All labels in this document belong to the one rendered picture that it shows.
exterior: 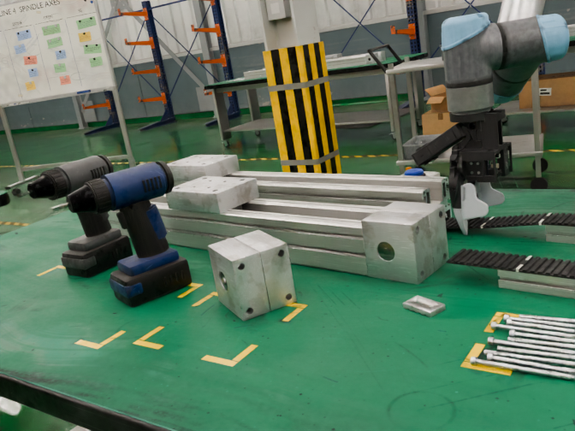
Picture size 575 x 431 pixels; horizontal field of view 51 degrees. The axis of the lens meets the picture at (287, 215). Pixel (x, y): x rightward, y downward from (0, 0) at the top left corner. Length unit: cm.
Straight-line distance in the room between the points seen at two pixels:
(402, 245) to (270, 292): 21
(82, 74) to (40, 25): 63
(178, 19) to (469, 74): 1081
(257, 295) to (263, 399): 22
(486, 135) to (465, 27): 18
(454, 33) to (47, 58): 603
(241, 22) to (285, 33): 634
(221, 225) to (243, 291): 31
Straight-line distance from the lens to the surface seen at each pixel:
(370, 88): 959
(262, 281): 89
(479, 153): 105
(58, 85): 680
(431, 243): 95
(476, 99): 104
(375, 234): 94
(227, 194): 117
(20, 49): 701
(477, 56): 103
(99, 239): 126
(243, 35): 1078
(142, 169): 102
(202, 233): 125
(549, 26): 108
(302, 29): 430
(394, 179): 121
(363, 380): 72
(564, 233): 106
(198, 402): 74
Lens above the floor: 116
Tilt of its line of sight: 16 degrees down
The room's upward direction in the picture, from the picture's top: 10 degrees counter-clockwise
